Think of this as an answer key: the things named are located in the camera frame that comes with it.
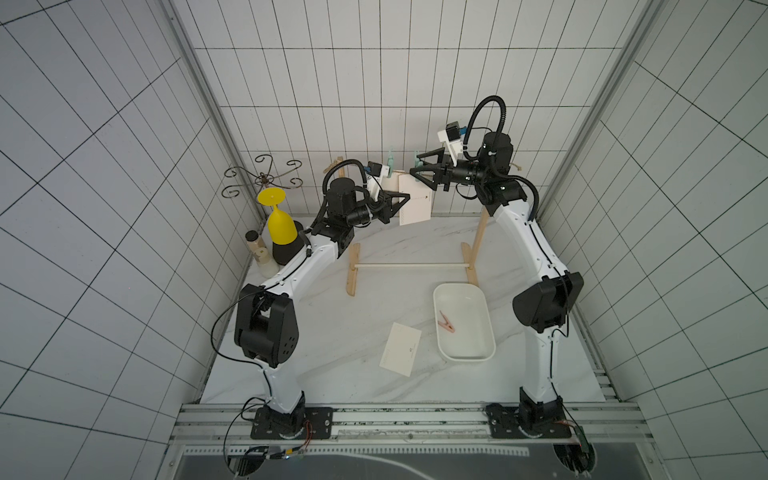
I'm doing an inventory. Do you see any wooden clothesline stand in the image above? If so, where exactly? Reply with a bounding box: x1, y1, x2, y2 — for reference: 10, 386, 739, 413
318, 157, 490, 296

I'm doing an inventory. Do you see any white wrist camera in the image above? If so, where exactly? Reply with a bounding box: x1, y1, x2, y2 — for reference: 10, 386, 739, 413
438, 121, 466, 166
364, 161, 391, 202

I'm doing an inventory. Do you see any yellow plastic wine glass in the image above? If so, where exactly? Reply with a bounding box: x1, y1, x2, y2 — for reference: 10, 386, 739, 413
257, 187, 298, 245

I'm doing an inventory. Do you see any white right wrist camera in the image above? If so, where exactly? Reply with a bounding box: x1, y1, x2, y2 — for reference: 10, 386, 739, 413
438, 121, 466, 166

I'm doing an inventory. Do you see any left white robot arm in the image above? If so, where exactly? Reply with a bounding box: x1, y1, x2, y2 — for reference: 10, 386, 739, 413
234, 159, 410, 423

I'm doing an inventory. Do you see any black wire glass rack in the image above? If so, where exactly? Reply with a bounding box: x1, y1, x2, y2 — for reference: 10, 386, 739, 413
221, 153, 303, 199

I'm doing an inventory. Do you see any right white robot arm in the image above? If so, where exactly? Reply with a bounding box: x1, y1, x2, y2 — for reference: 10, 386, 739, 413
410, 95, 584, 423

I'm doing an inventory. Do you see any white plastic tray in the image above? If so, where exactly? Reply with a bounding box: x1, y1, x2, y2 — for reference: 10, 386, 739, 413
433, 283, 496, 363

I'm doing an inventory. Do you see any pink clothespin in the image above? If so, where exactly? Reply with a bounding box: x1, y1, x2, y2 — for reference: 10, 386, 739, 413
436, 310, 456, 333

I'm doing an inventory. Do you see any small corked glass bottle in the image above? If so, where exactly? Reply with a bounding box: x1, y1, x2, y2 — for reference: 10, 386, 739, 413
245, 230, 280, 278

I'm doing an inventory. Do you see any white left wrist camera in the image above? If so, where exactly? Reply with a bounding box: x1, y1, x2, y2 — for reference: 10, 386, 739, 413
364, 161, 391, 202

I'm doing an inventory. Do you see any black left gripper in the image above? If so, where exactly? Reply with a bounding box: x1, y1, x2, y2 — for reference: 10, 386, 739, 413
349, 189, 412, 224

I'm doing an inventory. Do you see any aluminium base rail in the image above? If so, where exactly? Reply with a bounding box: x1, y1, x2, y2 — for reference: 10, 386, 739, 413
171, 403, 653, 447

